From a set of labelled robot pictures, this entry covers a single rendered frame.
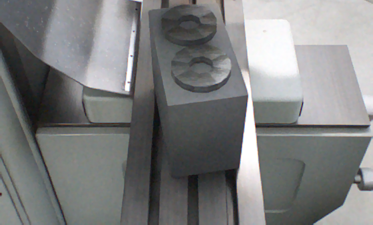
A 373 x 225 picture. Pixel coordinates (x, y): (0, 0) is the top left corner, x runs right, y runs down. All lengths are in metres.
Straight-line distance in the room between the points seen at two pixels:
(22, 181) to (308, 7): 1.87
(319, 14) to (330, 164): 1.51
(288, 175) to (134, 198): 0.62
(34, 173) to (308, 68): 0.73
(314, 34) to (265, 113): 1.48
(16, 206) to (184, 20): 0.76
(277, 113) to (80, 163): 0.51
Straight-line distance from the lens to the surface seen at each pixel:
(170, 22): 0.83
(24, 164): 1.29
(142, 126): 0.94
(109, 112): 1.17
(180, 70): 0.75
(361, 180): 1.43
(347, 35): 2.66
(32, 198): 1.40
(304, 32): 2.63
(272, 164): 1.34
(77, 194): 1.46
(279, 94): 1.15
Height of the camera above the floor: 1.68
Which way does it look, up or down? 49 degrees down
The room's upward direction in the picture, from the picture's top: 1 degrees counter-clockwise
